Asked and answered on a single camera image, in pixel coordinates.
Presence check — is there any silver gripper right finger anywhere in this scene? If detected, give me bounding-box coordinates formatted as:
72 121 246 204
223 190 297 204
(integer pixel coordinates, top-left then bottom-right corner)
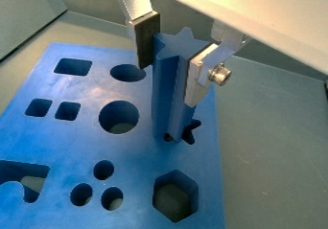
184 20 250 107

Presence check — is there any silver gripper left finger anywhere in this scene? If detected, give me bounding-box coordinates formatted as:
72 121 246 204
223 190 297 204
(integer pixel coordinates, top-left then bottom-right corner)
117 0 160 69

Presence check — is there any blue star-shaped prism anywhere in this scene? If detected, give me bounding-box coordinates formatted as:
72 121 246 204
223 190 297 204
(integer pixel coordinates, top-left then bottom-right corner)
151 28 207 145

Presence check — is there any blue foam shape-hole block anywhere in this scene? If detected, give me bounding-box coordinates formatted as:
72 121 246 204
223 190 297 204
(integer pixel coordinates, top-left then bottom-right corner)
0 43 224 229

